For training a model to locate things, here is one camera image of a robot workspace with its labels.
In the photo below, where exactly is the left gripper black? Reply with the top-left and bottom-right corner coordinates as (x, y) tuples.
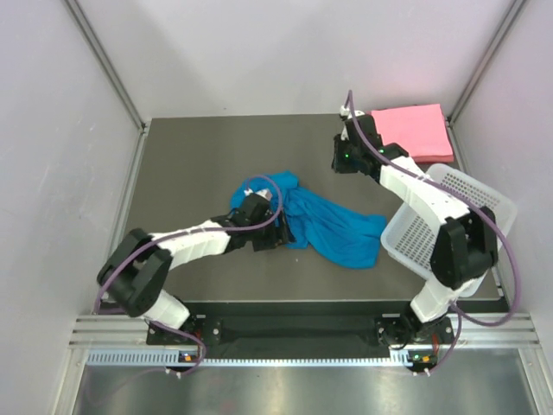
(247, 207), (295, 251)

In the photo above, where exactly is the blue t shirt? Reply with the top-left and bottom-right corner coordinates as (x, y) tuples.
(230, 171), (387, 270)

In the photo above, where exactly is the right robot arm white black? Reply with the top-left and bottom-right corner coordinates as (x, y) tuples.
(331, 106), (498, 342)

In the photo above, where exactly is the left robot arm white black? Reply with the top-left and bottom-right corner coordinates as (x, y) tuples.
(97, 192), (296, 343)

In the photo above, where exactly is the folded pink t shirt stack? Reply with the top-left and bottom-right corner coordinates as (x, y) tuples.
(370, 104), (454, 163)

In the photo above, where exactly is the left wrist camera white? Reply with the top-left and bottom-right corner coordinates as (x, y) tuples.
(244, 188), (273, 201)

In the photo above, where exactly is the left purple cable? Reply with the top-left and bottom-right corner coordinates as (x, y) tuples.
(84, 174), (286, 405)

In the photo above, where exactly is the purple cable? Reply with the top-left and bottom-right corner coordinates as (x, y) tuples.
(345, 89), (519, 375)
(84, 174), (286, 405)

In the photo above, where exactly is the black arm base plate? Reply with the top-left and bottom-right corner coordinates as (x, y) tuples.
(146, 300), (509, 360)

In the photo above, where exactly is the left aluminium corner post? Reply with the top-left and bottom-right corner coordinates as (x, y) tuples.
(61, 0), (146, 131)

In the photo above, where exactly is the aluminium corner post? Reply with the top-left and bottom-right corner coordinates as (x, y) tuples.
(446, 0), (531, 126)
(61, 0), (146, 131)

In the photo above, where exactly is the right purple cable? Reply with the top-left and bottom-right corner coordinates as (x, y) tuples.
(345, 89), (519, 375)

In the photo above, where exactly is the slotted grey cable duct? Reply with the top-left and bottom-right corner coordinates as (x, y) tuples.
(86, 348), (437, 368)

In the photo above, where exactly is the right aluminium corner post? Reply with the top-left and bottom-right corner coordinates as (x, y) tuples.
(446, 0), (531, 126)

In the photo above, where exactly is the aluminium frame rail front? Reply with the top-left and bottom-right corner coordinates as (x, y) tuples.
(69, 314), (541, 348)

